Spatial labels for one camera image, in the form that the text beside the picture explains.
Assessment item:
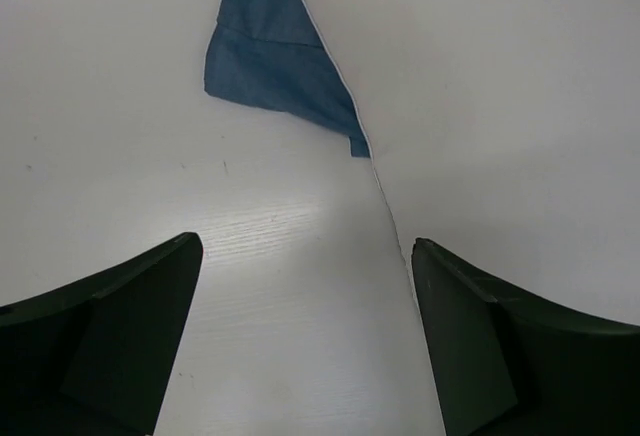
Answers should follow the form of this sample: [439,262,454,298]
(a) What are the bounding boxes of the blue fabric pillowcase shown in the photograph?
[204,0,370,158]

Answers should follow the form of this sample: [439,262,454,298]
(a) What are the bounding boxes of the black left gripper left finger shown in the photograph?
[1,232,203,435]

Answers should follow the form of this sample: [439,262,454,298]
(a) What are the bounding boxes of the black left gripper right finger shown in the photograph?
[411,239,639,435]

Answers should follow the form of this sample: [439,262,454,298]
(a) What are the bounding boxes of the white pillow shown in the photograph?
[303,0,639,324]

